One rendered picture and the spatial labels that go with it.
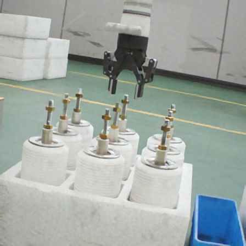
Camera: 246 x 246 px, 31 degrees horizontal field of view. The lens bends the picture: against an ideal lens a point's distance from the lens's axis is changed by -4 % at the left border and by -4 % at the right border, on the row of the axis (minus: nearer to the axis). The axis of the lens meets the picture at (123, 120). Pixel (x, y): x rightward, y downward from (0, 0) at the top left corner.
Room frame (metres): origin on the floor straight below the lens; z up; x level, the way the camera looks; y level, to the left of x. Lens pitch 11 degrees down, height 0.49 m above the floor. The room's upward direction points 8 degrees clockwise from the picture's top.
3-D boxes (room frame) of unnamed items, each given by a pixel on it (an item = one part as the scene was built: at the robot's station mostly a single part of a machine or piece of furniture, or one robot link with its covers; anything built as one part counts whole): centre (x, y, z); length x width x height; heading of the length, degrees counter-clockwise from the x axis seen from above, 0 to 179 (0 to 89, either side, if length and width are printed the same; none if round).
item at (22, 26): (3.83, 1.01, 0.45); 0.39 x 0.39 x 0.18; 71
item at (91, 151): (0.89, 0.03, 0.25); 0.08 x 0.08 x 0.01
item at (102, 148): (0.89, 0.03, 0.26); 0.02 x 0.02 x 0.03
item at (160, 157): (0.87, -0.08, 0.26); 0.02 x 0.02 x 0.03
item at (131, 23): (1.10, 0.01, 0.52); 0.11 x 0.09 x 0.06; 155
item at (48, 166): (0.90, 0.15, 0.16); 0.10 x 0.10 x 0.18
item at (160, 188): (0.87, -0.08, 0.16); 0.10 x 0.10 x 0.18
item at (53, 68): (4.23, 0.86, 0.09); 0.39 x 0.39 x 0.18; 74
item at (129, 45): (1.12, 0.01, 0.45); 0.08 x 0.08 x 0.09
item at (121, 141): (1.00, 0.02, 0.25); 0.08 x 0.08 x 0.01
